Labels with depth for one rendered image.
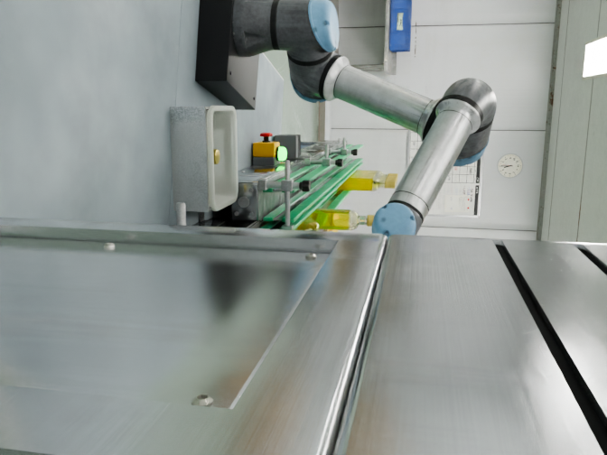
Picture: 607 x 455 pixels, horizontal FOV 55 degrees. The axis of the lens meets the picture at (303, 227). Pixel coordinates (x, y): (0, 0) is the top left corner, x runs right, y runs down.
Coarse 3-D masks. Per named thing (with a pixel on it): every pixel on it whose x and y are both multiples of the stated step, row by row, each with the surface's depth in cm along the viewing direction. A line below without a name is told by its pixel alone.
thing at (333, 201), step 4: (336, 192) 257; (340, 192) 257; (344, 192) 255; (348, 192) 255; (332, 196) 246; (336, 196) 246; (340, 196) 244; (344, 196) 244; (328, 200) 235; (332, 200) 235; (336, 200) 233; (340, 200) 233; (324, 204) 226; (328, 204) 226; (332, 204) 224; (336, 204) 224; (340, 204) 229; (320, 208) 217; (324, 208) 218; (328, 208) 216; (332, 208) 216; (336, 208) 219
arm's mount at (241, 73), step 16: (208, 0) 135; (224, 0) 134; (208, 16) 135; (224, 16) 134; (208, 32) 135; (224, 32) 134; (208, 48) 134; (224, 48) 134; (208, 64) 134; (224, 64) 134; (240, 64) 144; (256, 64) 158; (208, 80) 134; (224, 80) 133; (240, 80) 145; (256, 80) 160; (224, 96) 147; (240, 96) 146; (256, 96) 161
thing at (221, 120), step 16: (208, 112) 121; (224, 112) 135; (208, 128) 121; (224, 128) 137; (208, 144) 122; (224, 144) 137; (208, 160) 123; (224, 160) 138; (208, 176) 124; (224, 176) 139; (224, 192) 139
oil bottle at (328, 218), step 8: (312, 216) 176; (320, 216) 175; (328, 216) 175; (336, 216) 174; (344, 216) 174; (352, 216) 173; (320, 224) 176; (328, 224) 175; (336, 224) 175; (344, 224) 174; (352, 224) 174
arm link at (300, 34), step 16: (288, 0) 136; (304, 0) 136; (320, 0) 135; (288, 16) 134; (304, 16) 133; (320, 16) 133; (336, 16) 140; (288, 32) 135; (304, 32) 135; (320, 32) 134; (336, 32) 140; (288, 48) 139; (304, 48) 138; (320, 48) 138; (336, 48) 140; (304, 64) 142
